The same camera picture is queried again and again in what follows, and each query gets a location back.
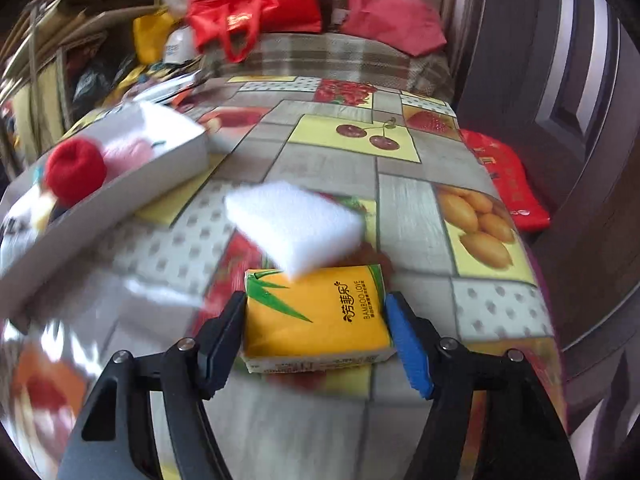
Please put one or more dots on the dull red fabric bag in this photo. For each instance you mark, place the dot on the dull red fabric bag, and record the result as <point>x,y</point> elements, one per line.
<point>409,26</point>

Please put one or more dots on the plaid blanket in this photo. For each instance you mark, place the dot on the plaid blanket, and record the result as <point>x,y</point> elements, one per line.
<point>338,56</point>

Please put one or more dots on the red plastic bag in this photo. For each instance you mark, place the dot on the red plastic bag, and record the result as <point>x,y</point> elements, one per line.
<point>508,175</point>

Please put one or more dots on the yellow bag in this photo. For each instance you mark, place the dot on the yellow bag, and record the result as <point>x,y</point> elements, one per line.
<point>151,32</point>

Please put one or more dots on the shiny red tote bag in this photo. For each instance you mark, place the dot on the shiny red tote bag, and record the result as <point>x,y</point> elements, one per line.
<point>235,25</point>

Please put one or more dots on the white foam sponge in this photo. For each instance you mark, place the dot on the white foam sponge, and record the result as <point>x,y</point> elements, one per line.
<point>298,230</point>

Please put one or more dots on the red plush apple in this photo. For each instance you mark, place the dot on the red plush apple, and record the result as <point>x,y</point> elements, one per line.
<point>74,170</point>

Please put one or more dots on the dark wooden door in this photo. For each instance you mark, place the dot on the dark wooden door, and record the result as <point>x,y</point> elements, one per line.
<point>558,81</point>

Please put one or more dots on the white tray box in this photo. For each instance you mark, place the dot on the white tray box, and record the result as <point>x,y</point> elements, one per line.
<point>179,154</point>

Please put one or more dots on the yellow tissue pack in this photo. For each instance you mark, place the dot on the yellow tissue pack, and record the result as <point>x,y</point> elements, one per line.
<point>328,319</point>

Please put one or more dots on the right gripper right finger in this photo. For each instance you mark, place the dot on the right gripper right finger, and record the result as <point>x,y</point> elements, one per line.
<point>523,436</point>

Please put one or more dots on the fruit pattern tablecloth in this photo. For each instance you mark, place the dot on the fruit pattern tablecloth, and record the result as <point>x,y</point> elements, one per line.
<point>158,274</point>

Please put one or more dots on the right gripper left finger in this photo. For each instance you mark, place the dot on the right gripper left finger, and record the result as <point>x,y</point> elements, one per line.
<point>113,437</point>

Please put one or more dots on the black plastic bag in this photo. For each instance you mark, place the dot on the black plastic bag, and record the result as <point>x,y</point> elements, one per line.
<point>100,78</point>

